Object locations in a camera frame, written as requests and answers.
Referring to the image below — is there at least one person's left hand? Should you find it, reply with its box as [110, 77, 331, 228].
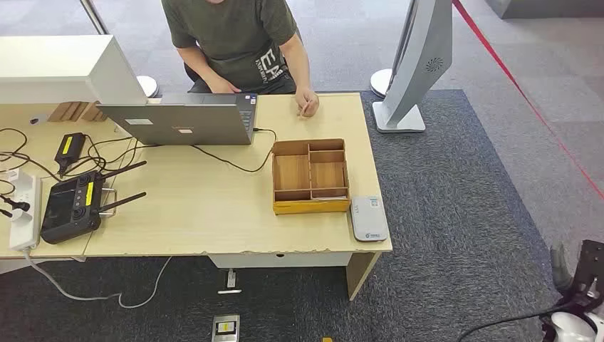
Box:
[294, 87, 321, 119]

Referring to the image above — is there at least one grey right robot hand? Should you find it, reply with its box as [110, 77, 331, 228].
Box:
[549, 242, 576, 292]

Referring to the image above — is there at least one person's right hand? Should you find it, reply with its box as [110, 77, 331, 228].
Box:
[207, 75, 242, 94]

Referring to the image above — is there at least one wooden compartment box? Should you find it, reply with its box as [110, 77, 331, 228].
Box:
[271, 138, 352, 216]

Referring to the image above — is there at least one person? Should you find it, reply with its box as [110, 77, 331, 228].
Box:
[160, 0, 321, 119]

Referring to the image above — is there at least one grey card reader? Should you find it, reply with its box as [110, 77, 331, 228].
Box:
[349, 195, 390, 243]

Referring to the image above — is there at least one grey laptop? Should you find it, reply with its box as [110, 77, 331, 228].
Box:
[96, 92, 259, 146]

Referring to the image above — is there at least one white round stanchion base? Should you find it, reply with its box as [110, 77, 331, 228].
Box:
[369, 68, 395, 99]
[135, 75, 160, 99]

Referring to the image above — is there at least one silver kiosk stand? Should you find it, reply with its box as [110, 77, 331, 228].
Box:
[371, 0, 454, 134]

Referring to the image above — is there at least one metal stanchion pole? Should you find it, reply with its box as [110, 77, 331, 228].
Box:
[79, 0, 110, 36]

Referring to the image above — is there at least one wooden block stack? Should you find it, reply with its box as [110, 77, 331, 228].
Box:
[47, 100, 108, 124]

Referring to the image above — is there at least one black power adapter yellow label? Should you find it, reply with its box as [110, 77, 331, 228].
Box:
[54, 133, 88, 177]

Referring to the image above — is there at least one white counter cabinet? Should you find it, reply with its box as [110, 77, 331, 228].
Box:
[0, 34, 149, 105]

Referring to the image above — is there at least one light wooden side desk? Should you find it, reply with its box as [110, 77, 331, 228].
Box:
[0, 101, 137, 261]

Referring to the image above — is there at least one red barrier belt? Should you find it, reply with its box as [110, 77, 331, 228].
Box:
[452, 0, 604, 202]

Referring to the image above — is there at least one black remote controller with antennas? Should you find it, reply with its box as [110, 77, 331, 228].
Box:
[40, 160, 148, 245]

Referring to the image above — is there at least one black power plug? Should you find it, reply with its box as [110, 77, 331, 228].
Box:
[0, 195, 31, 219]

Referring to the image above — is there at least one silver floor socket plate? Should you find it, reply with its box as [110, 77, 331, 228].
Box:
[211, 314, 241, 342]

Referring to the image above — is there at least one white power strip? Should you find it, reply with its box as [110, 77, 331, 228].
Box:
[8, 172, 43, 252]

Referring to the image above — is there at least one grey floor platform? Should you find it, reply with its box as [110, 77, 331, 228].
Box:
[486, 0, 604, 20]

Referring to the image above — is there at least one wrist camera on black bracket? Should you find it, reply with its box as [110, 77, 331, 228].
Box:
[572, 239, 604, 308]

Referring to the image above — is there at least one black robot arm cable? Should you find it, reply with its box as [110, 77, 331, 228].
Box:
[455, 304, 574, 342]

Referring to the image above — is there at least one black laptop cable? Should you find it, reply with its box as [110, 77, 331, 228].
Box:
[191, 127, 278, 174]

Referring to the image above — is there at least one black adapter cable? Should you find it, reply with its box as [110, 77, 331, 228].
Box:
[58, 135, 159, 180]

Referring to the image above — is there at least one white floor bracket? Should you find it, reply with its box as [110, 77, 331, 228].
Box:
[217, 268, 243, 295]

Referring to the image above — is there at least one black looped cable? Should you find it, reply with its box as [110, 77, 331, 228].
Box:
[0, 127, 62, 182]

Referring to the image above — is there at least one white power strip cable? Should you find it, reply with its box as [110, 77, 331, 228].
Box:
[21, 247, 173, 310]

